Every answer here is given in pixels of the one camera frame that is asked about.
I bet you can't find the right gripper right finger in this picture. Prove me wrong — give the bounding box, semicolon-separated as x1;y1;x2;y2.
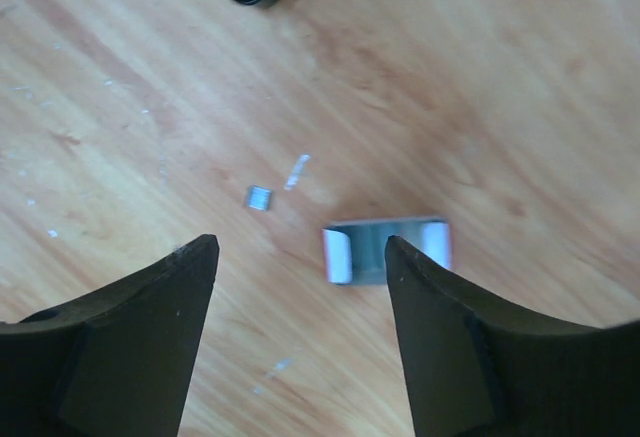
385;237;639;436

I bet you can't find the small white staple tray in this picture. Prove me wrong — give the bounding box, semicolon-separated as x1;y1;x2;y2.
322;216;452;286

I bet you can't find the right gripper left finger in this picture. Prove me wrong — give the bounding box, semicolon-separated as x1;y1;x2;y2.
1;235;219;436

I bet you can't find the small grey staple fragment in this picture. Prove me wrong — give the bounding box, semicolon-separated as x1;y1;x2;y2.
245;185;274;212

